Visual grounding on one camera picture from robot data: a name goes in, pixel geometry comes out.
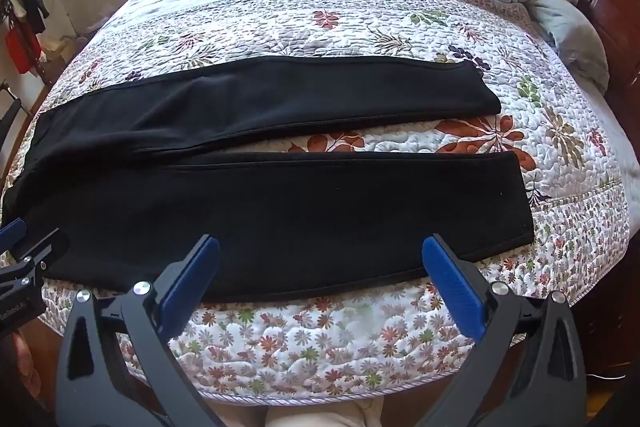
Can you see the red hanging garment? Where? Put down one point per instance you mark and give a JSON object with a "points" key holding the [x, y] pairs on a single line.
{"points": [[20, 49]]}

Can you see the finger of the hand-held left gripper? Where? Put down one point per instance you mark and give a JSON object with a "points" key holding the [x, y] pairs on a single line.
{"points": [[12, 234], [42, 252]]}

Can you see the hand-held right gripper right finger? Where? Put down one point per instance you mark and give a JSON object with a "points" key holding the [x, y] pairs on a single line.
{"points": [[455, 287]]}

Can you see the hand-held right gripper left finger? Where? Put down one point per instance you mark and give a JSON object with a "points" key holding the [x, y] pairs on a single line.
{"points": [[192, 272]]}

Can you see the floral quilted bedspread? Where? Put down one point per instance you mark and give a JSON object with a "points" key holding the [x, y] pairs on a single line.
{"points": [[310, 347]]}

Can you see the black pants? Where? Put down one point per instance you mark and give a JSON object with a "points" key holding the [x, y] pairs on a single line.
{"points": [[300, 217]]}

